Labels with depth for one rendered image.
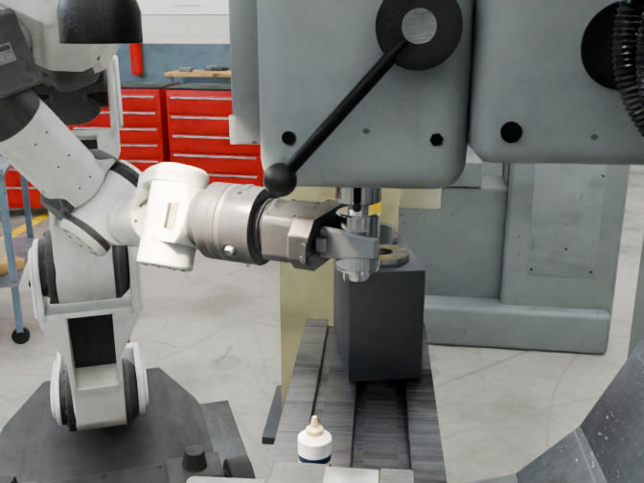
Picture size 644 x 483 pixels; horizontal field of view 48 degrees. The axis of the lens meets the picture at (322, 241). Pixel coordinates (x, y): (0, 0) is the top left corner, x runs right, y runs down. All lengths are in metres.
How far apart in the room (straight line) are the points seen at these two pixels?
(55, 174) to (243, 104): 0.39
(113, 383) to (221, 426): 0.56
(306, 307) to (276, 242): 1.91
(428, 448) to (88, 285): 0.71
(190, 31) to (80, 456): 8.67
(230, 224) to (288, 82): 0.20
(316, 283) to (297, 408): 1.54
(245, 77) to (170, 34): 9.40
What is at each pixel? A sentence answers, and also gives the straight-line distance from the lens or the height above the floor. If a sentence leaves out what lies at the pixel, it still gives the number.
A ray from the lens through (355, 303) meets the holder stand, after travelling 1.14.
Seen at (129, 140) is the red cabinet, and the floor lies 0.62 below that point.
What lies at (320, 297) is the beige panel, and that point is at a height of 0.51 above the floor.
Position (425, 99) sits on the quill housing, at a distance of 0.65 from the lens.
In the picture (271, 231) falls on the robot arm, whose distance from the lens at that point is 0.77.
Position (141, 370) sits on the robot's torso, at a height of 0.73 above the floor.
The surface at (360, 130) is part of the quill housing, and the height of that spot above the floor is 1.37.
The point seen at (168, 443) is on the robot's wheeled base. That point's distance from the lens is 1.71.
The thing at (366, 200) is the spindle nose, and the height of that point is 1.29.
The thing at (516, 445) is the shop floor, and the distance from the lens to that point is 2.82.
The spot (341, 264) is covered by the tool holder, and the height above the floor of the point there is 1.21.
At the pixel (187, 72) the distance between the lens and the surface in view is 9.32.
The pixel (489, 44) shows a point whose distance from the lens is 0.63.
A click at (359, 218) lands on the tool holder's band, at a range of 0.75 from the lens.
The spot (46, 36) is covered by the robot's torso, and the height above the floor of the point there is 1.44.
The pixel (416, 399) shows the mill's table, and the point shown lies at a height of 0.90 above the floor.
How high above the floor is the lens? 1.46
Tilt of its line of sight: 17 degrees down
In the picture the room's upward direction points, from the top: straight up
